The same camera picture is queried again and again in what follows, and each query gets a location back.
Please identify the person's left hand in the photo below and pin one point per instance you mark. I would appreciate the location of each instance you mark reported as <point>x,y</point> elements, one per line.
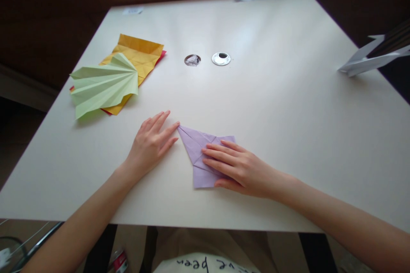
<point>150,145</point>

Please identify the person's right hand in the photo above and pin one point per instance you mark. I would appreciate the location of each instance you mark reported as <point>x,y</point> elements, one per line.
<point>250,173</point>

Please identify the purple paper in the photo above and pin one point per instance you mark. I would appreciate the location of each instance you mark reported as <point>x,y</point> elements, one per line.
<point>195,145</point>

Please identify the green pleated paper fan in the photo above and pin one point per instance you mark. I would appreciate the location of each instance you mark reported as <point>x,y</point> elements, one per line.
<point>102,87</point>

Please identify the red paper sheet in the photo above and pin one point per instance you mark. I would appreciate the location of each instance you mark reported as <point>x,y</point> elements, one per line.
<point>162,56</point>

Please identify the yellow creased paper sheet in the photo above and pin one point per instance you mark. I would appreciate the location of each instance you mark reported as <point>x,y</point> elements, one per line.
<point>141,52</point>

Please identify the person's body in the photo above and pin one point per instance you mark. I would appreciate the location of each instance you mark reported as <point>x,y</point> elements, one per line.
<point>205,265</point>

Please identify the black table leg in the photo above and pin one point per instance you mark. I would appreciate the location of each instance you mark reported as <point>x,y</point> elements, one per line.
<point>110,241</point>
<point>315,253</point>

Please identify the silver round grommet cap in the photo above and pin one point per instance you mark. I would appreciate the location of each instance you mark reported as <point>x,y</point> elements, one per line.
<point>221,58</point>

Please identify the red label bottle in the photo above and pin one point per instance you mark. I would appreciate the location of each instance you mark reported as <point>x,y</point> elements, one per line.
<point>119,261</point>

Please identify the small white label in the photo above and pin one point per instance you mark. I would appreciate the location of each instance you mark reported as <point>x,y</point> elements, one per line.
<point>132,11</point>

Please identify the white folding stand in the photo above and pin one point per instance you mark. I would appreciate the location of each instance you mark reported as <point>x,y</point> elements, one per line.
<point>365,63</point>

